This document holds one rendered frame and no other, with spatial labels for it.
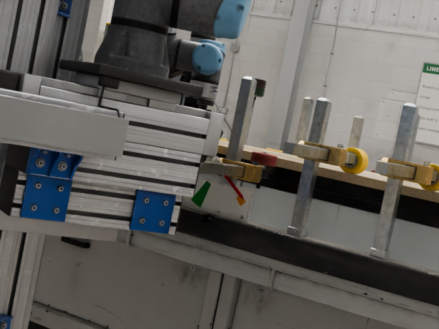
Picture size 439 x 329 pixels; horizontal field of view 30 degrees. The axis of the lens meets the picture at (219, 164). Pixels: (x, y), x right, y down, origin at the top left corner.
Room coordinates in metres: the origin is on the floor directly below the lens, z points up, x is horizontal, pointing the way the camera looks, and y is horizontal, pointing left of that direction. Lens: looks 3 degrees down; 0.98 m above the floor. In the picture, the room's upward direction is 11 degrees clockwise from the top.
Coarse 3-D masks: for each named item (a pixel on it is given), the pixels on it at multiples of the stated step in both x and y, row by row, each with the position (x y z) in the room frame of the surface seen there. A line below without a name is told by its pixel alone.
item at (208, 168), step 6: (204, 162) 2.23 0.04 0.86; (204, 168) 2.21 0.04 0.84; (210, 168) 2.24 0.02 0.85; (216, 168) 2.27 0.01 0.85; (222, 168) 2.30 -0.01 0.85; (228, 168) 2.33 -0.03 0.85; (234, 168) 2.36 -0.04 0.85; (240, 168) 2.40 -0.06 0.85; (216, 174) 2.28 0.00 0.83; (222, 174) 2.31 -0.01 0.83; (228, 174) 2.34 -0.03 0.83; (234, 174) 2.37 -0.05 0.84; (240, 174) 2.40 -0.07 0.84; (264, 174) 2.54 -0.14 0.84
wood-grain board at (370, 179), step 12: (228, 144) 2.98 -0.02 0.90; (288, 156) 3.04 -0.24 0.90; (288, 168) 2.58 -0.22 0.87; (300, 168) 2.56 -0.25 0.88; (324, 168) 2.53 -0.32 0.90; (336, 168) 2.71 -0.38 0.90; (348, 180) 2.49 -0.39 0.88; (360, 180) 2.47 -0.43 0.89; (372, 180) 2.45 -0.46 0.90; (384, 180) 2.49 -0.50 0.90; (408, 192) 2.40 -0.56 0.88; (420, 192) 2.38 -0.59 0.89; (432, 192) 2.36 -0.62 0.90
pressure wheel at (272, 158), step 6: (252, 156) 2.54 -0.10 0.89; (258, 156) 2.52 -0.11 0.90; (264, 156) 2.51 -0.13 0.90; (270, 156) 2.52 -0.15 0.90; (276, 156) 2.54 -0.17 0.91; (252, 162) 2.53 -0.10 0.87; (258, 162) 2.52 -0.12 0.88; (264, 162) 2.51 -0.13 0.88; (270, 162) 2.52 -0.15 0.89; (264, 168) 2.54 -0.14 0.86; (258, 186) 2.55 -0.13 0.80
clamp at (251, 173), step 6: (222, 162) 2.45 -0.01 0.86; (228, 162) 2.44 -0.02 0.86; (234, 162) 2.43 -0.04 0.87; (240, 162) 2.44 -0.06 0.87; (246, 168) 2.41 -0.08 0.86; (252, 168) 2.40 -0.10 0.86; (258, 168) 2.42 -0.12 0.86; (246, 174) 2.41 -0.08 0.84; (252, 174) 2.40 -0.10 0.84; (258, 174) 2.43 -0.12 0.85; (246, 180) 2.41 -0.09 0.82; (252, 180) 2.40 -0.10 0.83; (258, 180) 2.43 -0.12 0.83
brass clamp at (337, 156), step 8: (304, 144) 2.33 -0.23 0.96; (312, 144) 2.32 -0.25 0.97; (320, 144) 2.31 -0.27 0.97; (336, 152) 2.29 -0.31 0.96; (344, 152) 2.30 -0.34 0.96; (312, 160) 2.32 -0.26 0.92; (320, 160) 2.31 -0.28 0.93; (328, 160) 2.30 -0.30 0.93; (336, 160) 2.28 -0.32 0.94; (344, 160) 2.32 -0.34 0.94
